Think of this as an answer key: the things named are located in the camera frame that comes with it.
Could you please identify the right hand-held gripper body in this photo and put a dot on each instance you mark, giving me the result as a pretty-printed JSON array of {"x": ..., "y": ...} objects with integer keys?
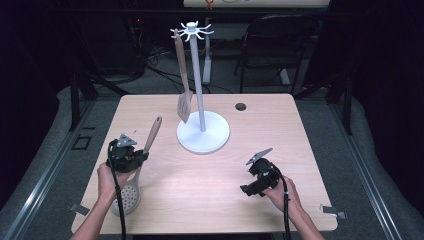
[{"x": 266, "y": 173}]

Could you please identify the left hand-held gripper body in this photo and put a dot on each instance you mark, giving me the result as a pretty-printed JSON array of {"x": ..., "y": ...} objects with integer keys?
[{"x": 121, "y": 160}]

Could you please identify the beige perforated skimmer spoon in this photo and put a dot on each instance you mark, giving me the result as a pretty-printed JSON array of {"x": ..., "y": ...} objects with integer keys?
[{"x": 130, "y": 200}]

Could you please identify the white utensil rack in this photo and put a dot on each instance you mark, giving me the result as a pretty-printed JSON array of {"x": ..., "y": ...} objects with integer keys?
[{"x": 203, "y": 136}]

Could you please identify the beige slotted spatula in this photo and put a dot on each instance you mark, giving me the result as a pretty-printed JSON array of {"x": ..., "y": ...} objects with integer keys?
[{"x": 184, "y": 106}]

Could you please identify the person's right hand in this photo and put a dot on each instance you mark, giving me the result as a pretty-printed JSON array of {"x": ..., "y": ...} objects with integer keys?
[{"x": 280, "y": 196}]

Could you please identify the person's left hand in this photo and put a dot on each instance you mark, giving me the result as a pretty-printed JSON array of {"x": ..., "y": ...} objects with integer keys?
[{"x": 106, "y": 183}]

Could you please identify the grey tape tab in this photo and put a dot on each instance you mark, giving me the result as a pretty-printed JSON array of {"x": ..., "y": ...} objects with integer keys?
[
  {"x": 79, "y": 209},
  {"x": 331, "y": 211}
]

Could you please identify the white table foot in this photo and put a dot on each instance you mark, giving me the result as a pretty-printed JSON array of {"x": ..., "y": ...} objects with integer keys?
[{"x": 285, "y": 77}]

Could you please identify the dark equipment with red light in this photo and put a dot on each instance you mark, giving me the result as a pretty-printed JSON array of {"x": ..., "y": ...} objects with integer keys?
[{"x": 123, "y": 40}]

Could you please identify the black folding chair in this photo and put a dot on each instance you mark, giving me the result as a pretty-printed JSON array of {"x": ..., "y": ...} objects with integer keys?
[{"x": 276, "y": 40}]

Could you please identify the black metal frame stand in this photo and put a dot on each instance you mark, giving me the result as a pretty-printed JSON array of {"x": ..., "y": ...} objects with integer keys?
[
  {"x": 75, "y": 100},
  {"x": 346, "y": 100}
]

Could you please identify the aluminium floor rail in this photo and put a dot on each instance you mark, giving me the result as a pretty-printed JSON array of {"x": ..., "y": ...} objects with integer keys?
[
  {"x": 366, "y": 176},
  {"x": 43, "y": 180}
]

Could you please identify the white table leg post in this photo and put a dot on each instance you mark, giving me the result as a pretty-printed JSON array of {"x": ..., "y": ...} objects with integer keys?
[{"x": 207, "y": 66}]

